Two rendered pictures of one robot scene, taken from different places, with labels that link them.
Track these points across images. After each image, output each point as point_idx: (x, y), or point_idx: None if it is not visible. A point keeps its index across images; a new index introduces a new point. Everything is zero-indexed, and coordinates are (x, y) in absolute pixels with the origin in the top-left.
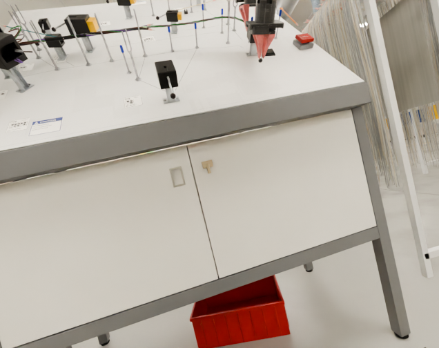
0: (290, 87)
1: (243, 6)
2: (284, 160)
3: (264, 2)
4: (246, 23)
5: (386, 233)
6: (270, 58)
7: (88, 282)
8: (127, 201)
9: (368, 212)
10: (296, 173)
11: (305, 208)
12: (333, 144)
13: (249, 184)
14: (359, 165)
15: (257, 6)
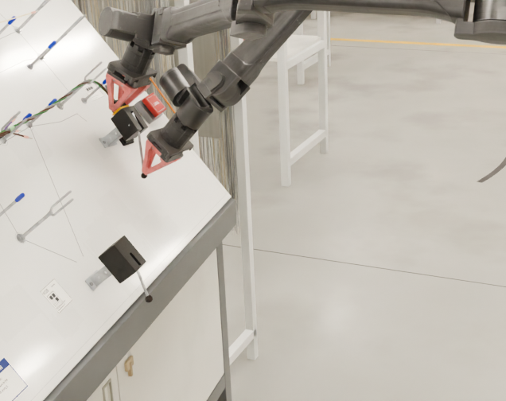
0: (184, 222)
1: (130, 91)
2: (175, 325)
3: (191, 131)
4: (151, 138)
5: (229, 378)
6: (131, 151)
7: None
8: None
9: (220, 359)
10: (182, 337)
11: (186, 381)
12: (204, 284)
13: (153, 372)
14: (217, 301)
15: (178, 130)
